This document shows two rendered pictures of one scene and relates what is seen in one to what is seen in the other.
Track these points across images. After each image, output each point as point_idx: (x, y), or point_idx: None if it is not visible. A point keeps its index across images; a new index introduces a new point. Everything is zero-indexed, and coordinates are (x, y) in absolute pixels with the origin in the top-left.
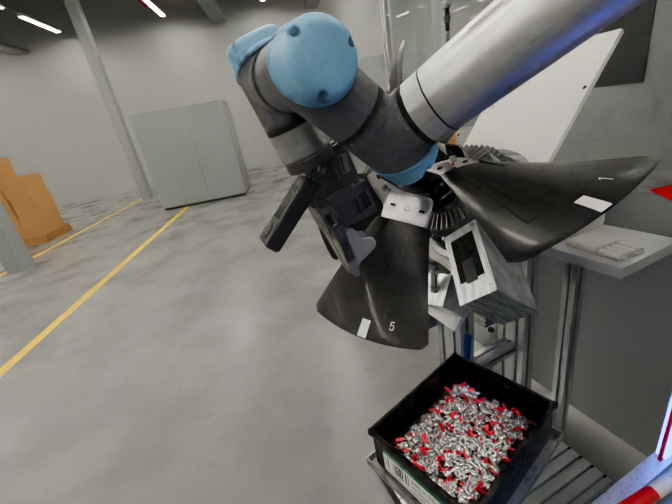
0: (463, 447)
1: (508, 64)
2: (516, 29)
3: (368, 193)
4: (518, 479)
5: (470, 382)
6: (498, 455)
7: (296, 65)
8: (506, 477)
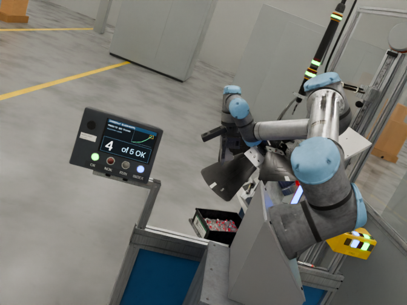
0: (219, 229)
1: (273, 134)
2: (276, 129)
3: (239, 142)
4: (228, 242)
5: (235, 224)
6: None
7: (234, 109)
8: (224, 232)
